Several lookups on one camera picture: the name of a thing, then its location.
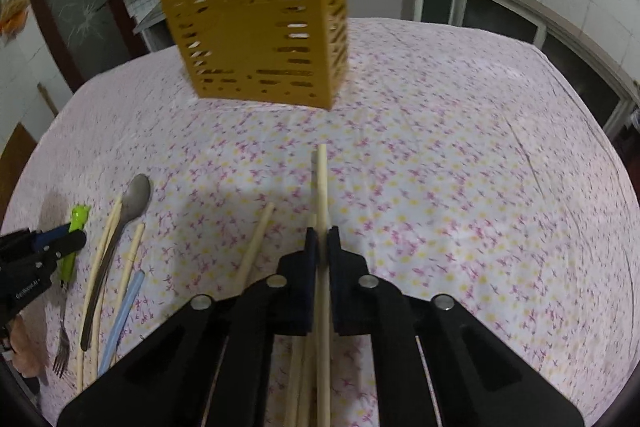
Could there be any wooden chopstick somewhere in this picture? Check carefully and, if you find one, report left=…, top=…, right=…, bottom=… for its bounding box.
left=283, top=149, right=321, bottom=427
left=232, top=202, right=274, bottom=295
left=76, top=196, right=124, bottom=393
left=316, top=144, right=332, bottom=427
left=90, top=222, right=147, bottom=381

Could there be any kitchen counter with sink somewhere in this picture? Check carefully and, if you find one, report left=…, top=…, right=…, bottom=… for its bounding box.
left=134, top=3, right=175, bottom=53

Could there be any person's left hand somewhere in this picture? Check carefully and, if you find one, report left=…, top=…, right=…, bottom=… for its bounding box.
left=9, top=314, right=46, bottom=378

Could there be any metal spoon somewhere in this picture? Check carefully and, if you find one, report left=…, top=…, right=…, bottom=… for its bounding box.
left=79, top=172, right=152, bottom=351

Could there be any floral pink tablecloth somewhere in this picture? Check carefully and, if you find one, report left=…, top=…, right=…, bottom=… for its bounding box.
left=2, top=20, right=639, bottom=425

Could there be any yellow perforated utensil holder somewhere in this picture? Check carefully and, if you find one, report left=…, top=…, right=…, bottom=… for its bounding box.
left=160, top=0, right=348, bottom=109

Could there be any green handled fork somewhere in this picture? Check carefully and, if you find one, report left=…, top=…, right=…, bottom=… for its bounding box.
left=52, top=205, right=91, bottom=378

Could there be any light blue handled utensil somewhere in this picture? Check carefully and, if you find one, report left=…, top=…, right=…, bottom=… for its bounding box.
left=98, top=270, right=145, bottom=376

